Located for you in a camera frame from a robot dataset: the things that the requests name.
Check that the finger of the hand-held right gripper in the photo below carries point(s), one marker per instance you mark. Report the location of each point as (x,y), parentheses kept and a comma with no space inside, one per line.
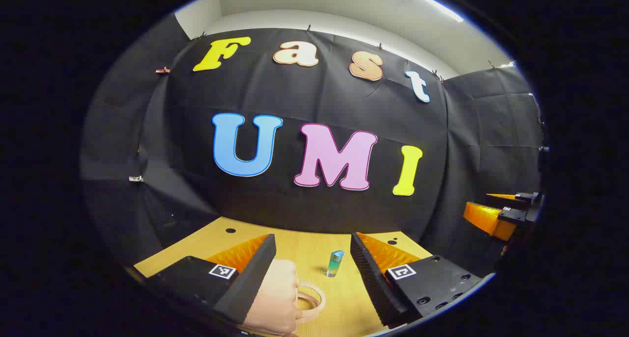
(521,199)
(486,218)

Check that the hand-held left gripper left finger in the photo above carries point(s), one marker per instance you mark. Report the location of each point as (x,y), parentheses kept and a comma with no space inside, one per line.
(250,273)

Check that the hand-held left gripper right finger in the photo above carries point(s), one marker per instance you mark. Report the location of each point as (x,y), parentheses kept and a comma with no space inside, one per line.
(368,273)

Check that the pink suitcase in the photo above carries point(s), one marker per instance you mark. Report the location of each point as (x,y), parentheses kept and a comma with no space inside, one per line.
(275,297)

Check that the blue green gradient bottle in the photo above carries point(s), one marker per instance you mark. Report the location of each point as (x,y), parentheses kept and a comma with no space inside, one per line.
(334,264)

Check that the black backdrop cloth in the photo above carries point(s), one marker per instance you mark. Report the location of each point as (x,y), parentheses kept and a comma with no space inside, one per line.
(314,106)

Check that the reddish cloth clip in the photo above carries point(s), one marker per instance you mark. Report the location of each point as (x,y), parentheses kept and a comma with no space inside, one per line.
(162,70)

